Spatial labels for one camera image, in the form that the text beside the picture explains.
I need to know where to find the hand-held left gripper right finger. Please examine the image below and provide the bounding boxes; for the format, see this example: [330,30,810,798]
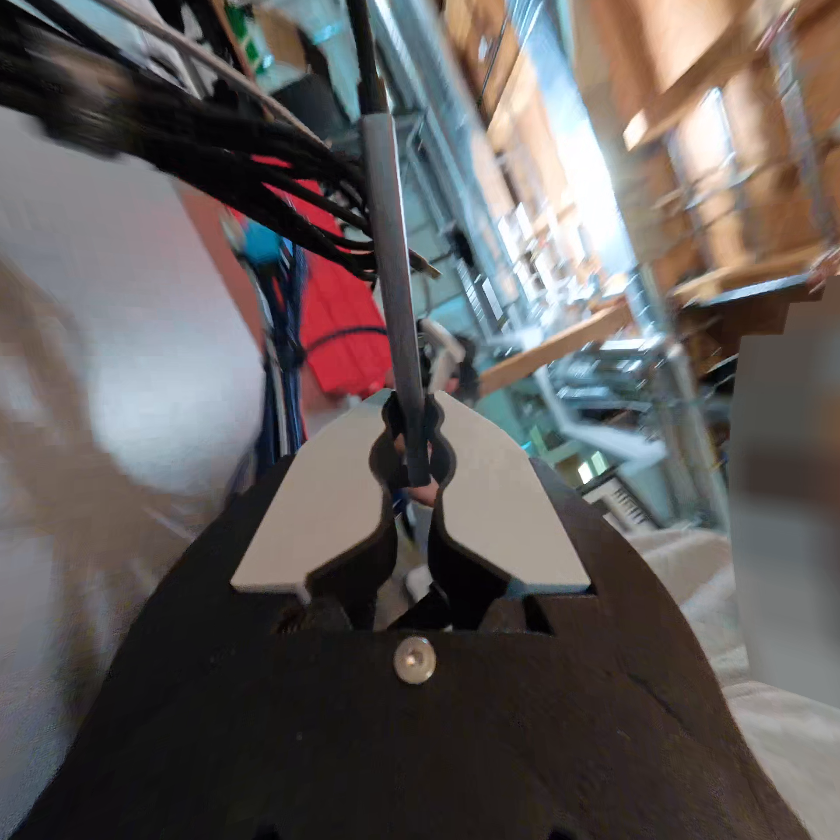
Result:
[428,390,593,632]

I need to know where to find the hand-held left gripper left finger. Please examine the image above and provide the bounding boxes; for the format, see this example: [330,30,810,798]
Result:
[230,390,399,632]

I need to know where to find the grey metal USB hub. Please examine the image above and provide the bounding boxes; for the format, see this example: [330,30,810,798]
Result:
[360,112,431,490]

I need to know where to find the black smooth hub cable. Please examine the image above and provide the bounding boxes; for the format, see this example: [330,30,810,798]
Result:
[343,0,391,119]

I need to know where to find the light wooden beam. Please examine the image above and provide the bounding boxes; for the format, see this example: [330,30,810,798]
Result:
[479,302,635,398]

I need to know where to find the red panel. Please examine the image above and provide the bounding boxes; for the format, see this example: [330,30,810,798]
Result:
[226,154,396,399]

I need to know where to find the blue USB adapter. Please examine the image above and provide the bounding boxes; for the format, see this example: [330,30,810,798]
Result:
[239,220,284,265]

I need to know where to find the black white braided cable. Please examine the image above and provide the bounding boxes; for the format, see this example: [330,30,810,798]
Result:
[261,249,311,460]

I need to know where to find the bundle of black braided cables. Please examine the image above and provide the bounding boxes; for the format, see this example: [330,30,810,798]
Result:
[0,0,442,283]

